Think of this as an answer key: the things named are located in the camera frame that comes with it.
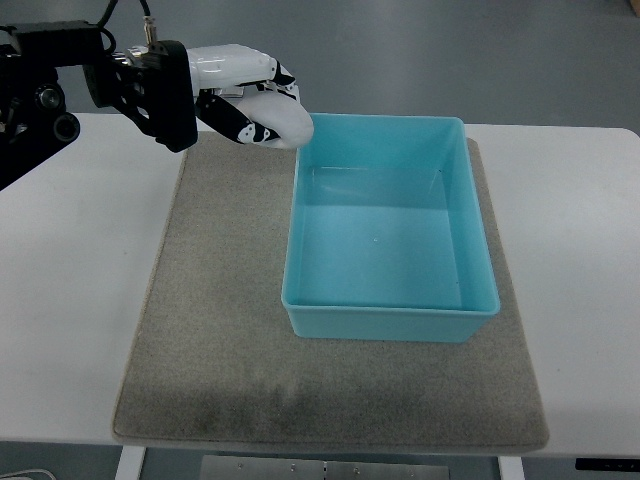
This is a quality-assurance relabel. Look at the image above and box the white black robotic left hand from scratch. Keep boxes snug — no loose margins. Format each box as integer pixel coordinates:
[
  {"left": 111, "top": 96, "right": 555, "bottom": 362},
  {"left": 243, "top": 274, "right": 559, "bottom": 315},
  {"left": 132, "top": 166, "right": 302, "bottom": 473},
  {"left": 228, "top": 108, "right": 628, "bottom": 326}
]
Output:
[{"left": 187, "top": 44, "right": 302, "bottom": 144}]

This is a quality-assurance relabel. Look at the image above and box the white bunny toy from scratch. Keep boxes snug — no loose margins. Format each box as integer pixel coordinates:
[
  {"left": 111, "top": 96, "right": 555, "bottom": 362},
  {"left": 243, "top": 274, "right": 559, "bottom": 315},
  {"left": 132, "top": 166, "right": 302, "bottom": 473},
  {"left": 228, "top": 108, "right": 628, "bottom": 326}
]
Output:
[{"left": 237, "top": 91, "right": 314, "bottom": 150}]

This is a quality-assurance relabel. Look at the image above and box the blue plastic box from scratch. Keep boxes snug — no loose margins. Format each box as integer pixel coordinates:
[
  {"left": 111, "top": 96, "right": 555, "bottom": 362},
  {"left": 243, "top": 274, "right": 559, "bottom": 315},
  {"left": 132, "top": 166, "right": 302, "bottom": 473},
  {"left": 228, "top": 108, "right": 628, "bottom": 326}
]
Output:
[{"left": 281, "top": 113, "right": 501, "bottom": 343}]

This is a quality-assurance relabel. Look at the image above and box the grey felt mat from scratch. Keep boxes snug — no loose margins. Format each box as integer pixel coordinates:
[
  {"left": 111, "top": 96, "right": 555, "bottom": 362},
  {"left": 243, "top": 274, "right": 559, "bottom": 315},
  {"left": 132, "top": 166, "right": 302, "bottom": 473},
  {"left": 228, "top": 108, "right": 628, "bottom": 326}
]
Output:
[{"left": 112, "top": 133, "right": 549, "bottom": 455}]

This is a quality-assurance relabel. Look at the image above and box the white left table leg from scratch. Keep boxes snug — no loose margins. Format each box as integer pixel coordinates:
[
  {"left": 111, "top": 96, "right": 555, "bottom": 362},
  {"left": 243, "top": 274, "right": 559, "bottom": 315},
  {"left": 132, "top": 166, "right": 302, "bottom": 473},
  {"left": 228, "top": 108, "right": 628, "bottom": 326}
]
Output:
[{"left": 114, "top": 446, "right": 146, "bottom": 480}]

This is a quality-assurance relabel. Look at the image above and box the white table leg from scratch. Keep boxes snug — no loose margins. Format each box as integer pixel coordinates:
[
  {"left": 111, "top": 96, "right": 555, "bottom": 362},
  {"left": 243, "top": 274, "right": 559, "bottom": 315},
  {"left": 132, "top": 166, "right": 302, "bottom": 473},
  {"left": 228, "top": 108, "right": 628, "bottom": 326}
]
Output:
[
  {"left": 114, "top": 446, "right": 146, "bottom": 480},
  {"left": 498, "top": 456, "right": 525, "bottom": 480}
]

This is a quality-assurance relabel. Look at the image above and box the white right table leg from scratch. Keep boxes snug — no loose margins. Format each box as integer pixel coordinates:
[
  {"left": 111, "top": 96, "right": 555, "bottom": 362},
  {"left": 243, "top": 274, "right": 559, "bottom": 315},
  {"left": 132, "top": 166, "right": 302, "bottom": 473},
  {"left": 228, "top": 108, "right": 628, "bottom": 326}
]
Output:
[{"left": 498, "top": 456, "right": 525, "bottom": 480}]

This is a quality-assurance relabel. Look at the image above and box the black table control panel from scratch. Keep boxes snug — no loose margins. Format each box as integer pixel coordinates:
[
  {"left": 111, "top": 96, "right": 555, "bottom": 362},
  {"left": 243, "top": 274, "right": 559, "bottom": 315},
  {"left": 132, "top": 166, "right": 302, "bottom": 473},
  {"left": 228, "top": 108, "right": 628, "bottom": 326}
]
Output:
[{"left": 575, "top": 458, "right": 640, "bottom": 473}]

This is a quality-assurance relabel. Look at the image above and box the metal bracket under table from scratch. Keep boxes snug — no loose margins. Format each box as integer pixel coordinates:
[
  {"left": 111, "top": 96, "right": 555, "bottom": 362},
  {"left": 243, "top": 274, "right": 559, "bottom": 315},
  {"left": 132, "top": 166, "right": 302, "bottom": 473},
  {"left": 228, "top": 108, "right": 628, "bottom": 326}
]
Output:
[{"left": 199, "top": 455, "right": 450, "bottom": 480}]

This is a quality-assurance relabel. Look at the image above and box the white cable on floor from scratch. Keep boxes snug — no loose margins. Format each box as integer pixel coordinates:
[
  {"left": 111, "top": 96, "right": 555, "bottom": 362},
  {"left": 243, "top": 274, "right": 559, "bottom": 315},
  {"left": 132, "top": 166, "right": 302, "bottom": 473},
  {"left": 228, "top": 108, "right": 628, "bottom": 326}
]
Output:
[{"left": 0, "top": 467, "right": 54, "bottom": 480}]

